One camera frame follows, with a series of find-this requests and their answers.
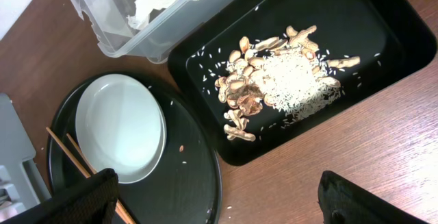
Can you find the clear plastic bin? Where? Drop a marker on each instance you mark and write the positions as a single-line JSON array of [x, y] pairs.
[[137, 22]]

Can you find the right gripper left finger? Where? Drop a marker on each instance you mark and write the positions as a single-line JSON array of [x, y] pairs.
[[93, 201]]

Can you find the grey dishwasher rack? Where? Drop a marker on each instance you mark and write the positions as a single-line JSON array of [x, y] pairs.
[[22, 186]]

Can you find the grey round plate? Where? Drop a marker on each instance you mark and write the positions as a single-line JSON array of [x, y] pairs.
[[120, 125]]

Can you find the round black tray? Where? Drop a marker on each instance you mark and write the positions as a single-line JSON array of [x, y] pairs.
[[185, 187]]

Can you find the white rice pile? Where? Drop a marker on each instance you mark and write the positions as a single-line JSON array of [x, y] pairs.
[[297, 83]]

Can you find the black rectangular tray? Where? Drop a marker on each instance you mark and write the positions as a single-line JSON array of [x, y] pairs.
[[389, 36]]

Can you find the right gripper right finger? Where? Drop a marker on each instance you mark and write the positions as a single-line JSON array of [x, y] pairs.
[[343, 202]]

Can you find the wooden chopstick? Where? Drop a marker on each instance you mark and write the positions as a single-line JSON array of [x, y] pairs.
[[120, 209], [70, 155]]

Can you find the brown food scraps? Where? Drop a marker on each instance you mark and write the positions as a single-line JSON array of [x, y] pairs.
[[243, 97]]

